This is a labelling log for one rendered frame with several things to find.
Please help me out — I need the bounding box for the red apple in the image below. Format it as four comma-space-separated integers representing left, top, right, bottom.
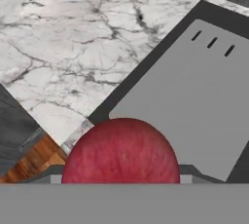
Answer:
61, 117, 181, 184

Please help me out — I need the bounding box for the dark grey cupboard door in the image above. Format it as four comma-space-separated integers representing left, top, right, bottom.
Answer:
0, 84, 46, 177

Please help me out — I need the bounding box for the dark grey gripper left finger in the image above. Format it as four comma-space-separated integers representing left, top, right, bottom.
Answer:
21, 165, 66, 184

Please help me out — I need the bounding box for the grey sink basin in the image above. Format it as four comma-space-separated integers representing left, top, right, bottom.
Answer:
87, 0, 249, 184

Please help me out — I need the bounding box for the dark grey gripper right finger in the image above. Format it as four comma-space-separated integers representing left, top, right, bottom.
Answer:
178, 165, 225, 184

